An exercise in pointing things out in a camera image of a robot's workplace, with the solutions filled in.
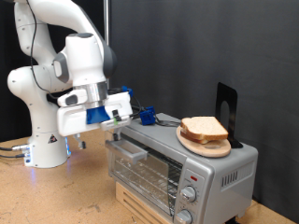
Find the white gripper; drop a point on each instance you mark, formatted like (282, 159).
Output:
(71, 119)

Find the slotted spatula with blue block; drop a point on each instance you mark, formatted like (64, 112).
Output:
(148, 115)

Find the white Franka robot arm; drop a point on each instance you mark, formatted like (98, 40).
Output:
(40, 124)

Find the red oven indicator light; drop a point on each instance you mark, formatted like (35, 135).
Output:
(194, 178)

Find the silver oven knob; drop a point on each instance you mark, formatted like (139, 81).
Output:
(183, 216)
(188, 193)

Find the silver toaster oven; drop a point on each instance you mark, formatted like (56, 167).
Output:
(218, 174)

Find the black backdrop curtain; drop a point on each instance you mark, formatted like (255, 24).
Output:
(12, 121)

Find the bread slice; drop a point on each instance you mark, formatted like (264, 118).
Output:
(188, 136)
(204, 126)

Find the round wooden plate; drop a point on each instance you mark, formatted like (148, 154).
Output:
(202, 151)

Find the vertical metal pole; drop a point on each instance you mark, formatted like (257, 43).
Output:
(106, 18)

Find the dark grey backdrop curtain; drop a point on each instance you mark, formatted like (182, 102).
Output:
(187, 46)

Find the black metal bookend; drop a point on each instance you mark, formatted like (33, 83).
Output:
(232, 96)

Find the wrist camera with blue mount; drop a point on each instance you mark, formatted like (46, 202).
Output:
(97, 115)

